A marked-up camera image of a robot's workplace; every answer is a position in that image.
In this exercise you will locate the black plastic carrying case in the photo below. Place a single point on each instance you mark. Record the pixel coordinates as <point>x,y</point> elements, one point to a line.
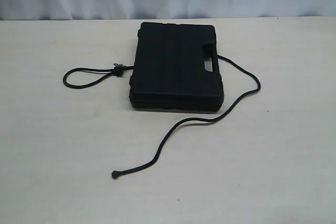
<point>176,67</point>

